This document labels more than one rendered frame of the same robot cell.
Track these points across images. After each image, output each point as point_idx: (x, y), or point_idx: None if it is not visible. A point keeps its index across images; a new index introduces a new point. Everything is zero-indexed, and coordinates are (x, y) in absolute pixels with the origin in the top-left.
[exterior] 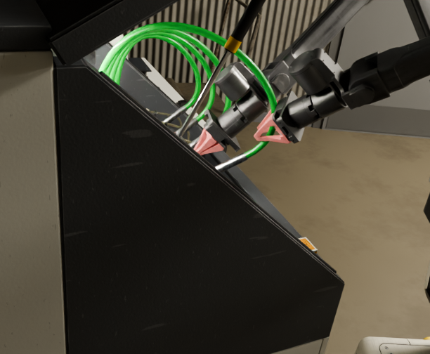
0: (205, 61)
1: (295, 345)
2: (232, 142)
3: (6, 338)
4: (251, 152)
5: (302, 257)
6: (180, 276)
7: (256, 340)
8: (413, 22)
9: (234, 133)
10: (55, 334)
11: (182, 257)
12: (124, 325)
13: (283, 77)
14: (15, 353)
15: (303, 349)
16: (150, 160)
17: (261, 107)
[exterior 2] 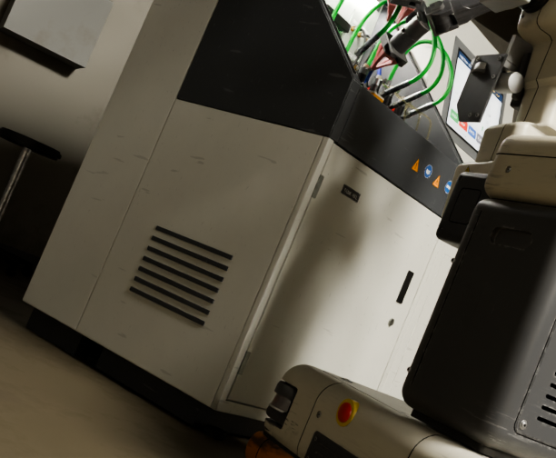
0: (441, 45)
1: (302, 127)
2: (390, 46)
3: (185, 24)
4: (380, 30)
5: (329, 34)
6: (261, 18)
7: (279, 101)
8: None
9: (394, 42)
10: (200, 32)
11: (267, 4)
12: (224, 42)
13: (438, 2)
14: (183, 35)
15: (306, 137)
16: None
17: (415, 20)
